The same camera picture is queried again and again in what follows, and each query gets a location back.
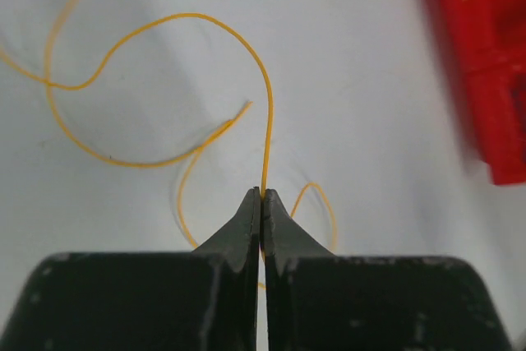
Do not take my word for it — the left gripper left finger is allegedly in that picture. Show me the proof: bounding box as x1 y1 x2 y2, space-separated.
1 188 261 350

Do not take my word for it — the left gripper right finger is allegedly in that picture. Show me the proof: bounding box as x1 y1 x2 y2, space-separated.
262 190 512 350

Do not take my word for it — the red compartment bin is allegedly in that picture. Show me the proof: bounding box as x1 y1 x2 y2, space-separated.
423 0 525 185

